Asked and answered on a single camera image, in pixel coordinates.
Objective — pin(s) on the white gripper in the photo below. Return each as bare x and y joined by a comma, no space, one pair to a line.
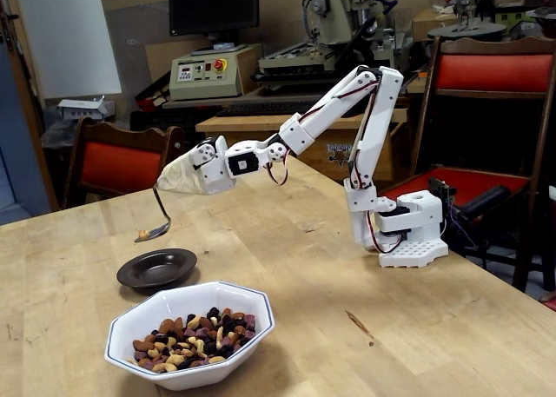
211,173

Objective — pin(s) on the bent metal spoon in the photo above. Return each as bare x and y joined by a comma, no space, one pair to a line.
156,233

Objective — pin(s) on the single cashew nut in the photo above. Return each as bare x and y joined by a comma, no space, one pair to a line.
142,233

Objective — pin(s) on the white robot arm with base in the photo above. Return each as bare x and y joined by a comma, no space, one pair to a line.
380,110

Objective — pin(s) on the beige masking tape wrap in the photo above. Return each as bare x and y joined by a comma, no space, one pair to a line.
180,177

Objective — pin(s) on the wooden workbench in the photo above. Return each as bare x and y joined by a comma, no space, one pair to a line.
243,125

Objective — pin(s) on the black keyboard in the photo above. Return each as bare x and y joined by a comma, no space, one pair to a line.
265,109

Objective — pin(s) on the small wooden red-cushion chair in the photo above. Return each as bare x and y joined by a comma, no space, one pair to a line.
121,167

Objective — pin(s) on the beige control box red button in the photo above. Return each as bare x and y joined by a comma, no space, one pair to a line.
204,73

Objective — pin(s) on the dark brown saucer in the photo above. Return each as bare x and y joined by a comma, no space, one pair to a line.
156,266

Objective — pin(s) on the white small box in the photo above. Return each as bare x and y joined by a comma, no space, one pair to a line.
82,108

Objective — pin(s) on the brown cardboard sheet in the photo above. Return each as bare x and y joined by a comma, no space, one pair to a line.
130,45

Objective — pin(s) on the white octagonal bowl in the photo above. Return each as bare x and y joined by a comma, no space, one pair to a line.
182,297

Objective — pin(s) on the black computer monitor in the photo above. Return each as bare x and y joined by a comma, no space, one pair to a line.
213,6

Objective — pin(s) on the black computer mouse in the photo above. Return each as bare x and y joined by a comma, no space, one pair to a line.
352,111

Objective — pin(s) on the white board panel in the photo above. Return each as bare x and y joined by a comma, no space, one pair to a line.
65,36

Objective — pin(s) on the mixed nuts and dried fruit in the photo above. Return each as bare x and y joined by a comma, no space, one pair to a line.
191,345

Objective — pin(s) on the beige milling machine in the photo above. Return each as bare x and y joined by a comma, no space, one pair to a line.
334,15

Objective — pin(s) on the dark circuit board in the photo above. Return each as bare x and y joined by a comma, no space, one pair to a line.
443,190

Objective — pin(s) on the brown cardboard box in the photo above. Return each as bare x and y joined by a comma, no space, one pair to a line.
428,23

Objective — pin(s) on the black round disc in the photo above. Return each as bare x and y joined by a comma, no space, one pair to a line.
467,30

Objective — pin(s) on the large wooden red-cushion chair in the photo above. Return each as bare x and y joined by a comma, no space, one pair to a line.
491,71

